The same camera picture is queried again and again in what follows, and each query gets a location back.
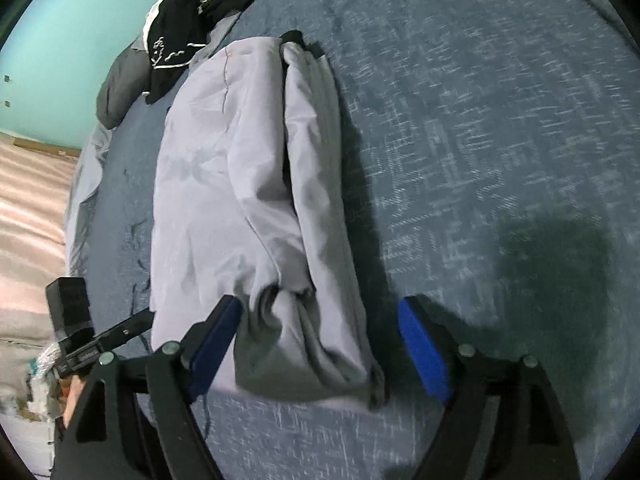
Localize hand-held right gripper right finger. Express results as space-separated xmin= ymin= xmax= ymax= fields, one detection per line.
xmin=398 ymin=296 xmax=583 ymax=480

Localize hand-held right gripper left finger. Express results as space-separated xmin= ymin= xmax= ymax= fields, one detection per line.
xmin=50 ymin=295 xmax=243 ymax=480

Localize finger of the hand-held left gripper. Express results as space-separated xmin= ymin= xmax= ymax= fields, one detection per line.
xmin=94 ymin=308 xmax=156 ymax=354

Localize grey jacket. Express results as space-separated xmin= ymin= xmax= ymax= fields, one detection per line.
xmin=149 ymin=30 xmax=387 ymax=412

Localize clear plastic bag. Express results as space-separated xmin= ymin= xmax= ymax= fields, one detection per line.
xmin=22 ymin=344 xmax=68 ymax=417

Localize pink curtain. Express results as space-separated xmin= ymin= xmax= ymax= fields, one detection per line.
xmin=0 ymin=132 xmax=82 ymax=346

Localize light grey blanket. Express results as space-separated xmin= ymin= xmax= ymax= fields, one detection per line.
xmin=62 ymin=120 xmax=115 ymax=283

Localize wooden trim strip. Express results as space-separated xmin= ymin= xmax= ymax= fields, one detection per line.
xmin=12 ymin=136 xmax=84 ymax=158

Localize blue patterned bed sheet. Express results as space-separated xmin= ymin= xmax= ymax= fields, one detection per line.
xmin=75 ymin=0 xmax=640 ymax=480

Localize grey garment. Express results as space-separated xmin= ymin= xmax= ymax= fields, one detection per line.
xmin=200 ymin=9 xmax=243 ymax=63

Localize black printed garment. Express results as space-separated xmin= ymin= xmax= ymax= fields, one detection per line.
xmin=141 ymin=0 xmax=297 ymax=106

